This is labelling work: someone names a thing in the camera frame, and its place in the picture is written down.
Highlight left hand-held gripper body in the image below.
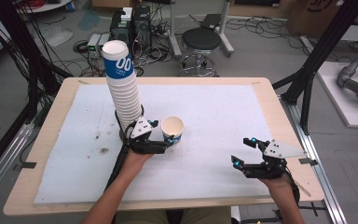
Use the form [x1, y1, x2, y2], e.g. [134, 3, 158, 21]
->
[124, 116, 168, 154]

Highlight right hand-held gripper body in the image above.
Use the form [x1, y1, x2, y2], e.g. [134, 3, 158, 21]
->
[243, 139, 307, 181]

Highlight blue and white paper cup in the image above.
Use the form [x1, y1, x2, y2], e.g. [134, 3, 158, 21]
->
[160, 115, 185, 147]

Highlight stack of white paper cups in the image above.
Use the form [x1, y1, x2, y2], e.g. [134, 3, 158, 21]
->
[102, 39, 145, 133]

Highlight person's left hand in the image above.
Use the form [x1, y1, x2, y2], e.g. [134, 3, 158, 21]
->
[122, 149, 155, 175]

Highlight person's right hand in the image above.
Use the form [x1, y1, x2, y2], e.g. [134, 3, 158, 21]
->
[259, 175, 294, 191]

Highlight black tape strip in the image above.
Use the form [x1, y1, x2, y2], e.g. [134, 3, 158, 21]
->
[298, 158, 319, 166]
[12, 161, 37, 172]

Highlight white table mat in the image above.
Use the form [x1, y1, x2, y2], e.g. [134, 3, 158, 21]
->
[34, 83, 273, 204]

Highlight thin wooden stick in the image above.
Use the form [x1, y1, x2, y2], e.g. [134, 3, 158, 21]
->
[293, 180, 311, 198]

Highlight person's legs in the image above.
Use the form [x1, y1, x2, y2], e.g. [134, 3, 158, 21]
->
[115, 206, 232, 224]

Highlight white platform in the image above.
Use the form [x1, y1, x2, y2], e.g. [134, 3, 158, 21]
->
[316, 60, 358, 129]

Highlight white metal stand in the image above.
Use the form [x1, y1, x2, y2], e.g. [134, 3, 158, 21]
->
[167, 0, 236, 59]

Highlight grey power supply box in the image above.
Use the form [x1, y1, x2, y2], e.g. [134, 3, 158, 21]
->
[87, 33, 101, 57]
[97, 33, 110, 54]

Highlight black round stool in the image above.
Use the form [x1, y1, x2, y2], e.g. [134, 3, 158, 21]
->
[177, 27, 222, 77]

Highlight black computer tower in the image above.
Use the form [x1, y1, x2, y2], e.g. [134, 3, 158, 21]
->
[133, 6, 153, 48]
[110, 7, 134, 48]

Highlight brown cardboard box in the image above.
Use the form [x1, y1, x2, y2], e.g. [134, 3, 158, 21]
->
[91, 0, 134, 8]

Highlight large printed cardboard box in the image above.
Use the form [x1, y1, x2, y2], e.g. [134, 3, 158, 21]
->
[287, 0, 346, 38]

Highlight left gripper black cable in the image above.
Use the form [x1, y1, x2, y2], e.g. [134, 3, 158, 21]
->
[105, 144, 130, 190]

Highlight aluminium floor rail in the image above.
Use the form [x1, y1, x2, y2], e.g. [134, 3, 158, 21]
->
[279, 96, 349, 224]
[0, 122, 35, 206]

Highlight black metal frame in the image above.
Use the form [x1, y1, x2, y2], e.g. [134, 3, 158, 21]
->
[0, 0, 73, 125]
[273, 0, 358, 134]

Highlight tangle of black floor cables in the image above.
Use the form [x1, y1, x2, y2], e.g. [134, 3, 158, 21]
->
[227, 17, 296, 41]

